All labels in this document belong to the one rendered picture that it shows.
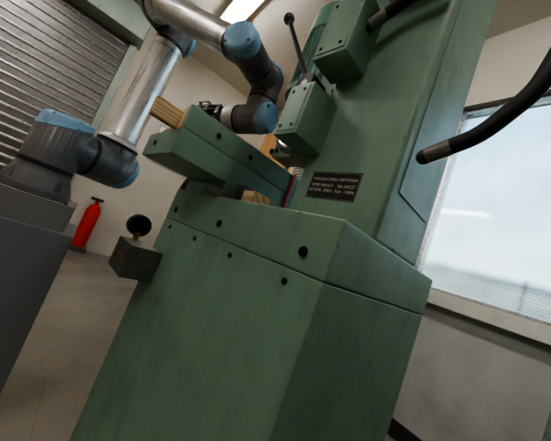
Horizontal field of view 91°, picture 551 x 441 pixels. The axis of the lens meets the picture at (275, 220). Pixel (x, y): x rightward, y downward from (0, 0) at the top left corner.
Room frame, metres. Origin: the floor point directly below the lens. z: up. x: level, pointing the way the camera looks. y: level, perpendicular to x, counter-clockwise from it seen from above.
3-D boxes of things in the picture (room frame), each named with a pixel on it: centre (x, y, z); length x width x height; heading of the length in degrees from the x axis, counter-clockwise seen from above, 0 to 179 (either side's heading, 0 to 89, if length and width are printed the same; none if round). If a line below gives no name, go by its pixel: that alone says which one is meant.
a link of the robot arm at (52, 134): (0.90, 0.76, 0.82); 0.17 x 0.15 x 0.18; 155
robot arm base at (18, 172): (0.89, 0.77, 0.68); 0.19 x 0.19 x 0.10
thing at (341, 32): (0.55, -0.01, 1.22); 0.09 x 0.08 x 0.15; 42
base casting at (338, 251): (0.72, -0.06, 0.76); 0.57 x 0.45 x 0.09; 42
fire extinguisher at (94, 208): (3.02, 1.91, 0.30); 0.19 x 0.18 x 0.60; 34
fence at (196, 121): (0.75, 0.03, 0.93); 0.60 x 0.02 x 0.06; 132
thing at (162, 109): (0.76, 0.08, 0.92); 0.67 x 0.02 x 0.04; 132
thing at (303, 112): (0.56, 0.02, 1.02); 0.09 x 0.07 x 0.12; 132
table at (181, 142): (0.86, 0.13, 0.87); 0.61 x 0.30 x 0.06; 132
